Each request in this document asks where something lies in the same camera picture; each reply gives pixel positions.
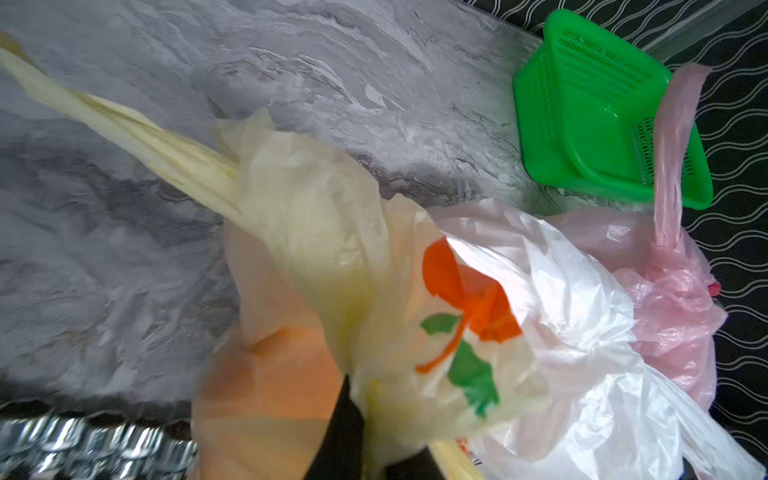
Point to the green plastic basket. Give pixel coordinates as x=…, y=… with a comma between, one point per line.
x=586, y=104

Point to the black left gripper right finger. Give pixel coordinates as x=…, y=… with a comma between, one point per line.
x=421, y=466

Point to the aluminium corner post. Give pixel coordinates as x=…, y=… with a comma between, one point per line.
x=702, y=23

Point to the pink plastic bag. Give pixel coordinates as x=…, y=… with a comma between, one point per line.
x=655, y=260

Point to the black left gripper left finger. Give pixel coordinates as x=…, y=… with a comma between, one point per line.
x=340, y=454

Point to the yellow plastic bag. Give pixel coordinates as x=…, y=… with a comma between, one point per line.
x=432, y=347

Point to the socket set holder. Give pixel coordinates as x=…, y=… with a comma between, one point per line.
x=36, y=443

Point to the white plastic bag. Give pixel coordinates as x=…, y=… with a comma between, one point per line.
x=611, y=415

